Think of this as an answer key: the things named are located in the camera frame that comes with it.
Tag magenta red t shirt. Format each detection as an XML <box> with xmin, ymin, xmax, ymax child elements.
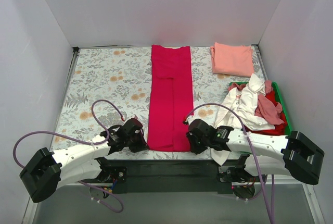
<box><xmin>148</xmin><ymin>45</ymin><xmax>194</xmax><ymax>152</ymax></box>

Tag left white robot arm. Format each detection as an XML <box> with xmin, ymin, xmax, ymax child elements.
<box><xmin>20</xmin><ymin>118</ymin><xmax>149</xmax><ymax>203</ymax></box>

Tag floral patterned table mat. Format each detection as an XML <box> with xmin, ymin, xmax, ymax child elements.
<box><xmin>49</xmin><ymin>45</ymin><xmax>263</xmax><ymax>161</ymax></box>

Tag green plastic tray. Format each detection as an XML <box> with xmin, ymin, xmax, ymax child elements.
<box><xmin>228</xmin><ymin>80</ymin><xmax>288</xmax><ymax>134</ymax></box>

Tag folded salmon pink t shirt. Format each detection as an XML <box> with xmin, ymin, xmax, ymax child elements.
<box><xmin>210</xmin><ymin>42</ymin><xmax>254</xmax><ymax>77</ymax></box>

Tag red t shirt in tray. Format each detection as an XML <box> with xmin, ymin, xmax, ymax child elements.
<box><xmin>253</xmin><ymin>89</ymin><xmax>288</xmax><ymax>135</ymax></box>

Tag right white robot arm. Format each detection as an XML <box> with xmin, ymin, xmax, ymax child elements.
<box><xmin>184</xmin><ymin>119</ymin><xmax>325</xmax><ymax>185</ymax></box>

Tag dusty pink t shirt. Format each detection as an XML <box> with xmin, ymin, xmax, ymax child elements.
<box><xmin>224</xmin><ymin>78</ymin><xmax>284</xmax><ymax>131</ymax></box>

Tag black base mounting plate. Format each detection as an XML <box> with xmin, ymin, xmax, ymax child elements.
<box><xmin>46</xmin><ymin>157</ymin><xmax>261</xmax><ymax>195</ymax></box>

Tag white t shirt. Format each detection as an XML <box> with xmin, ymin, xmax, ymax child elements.
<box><xmin>210</xmin><ymin>73</ymin><xmax>276</xmax><ymax>167</ymax></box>

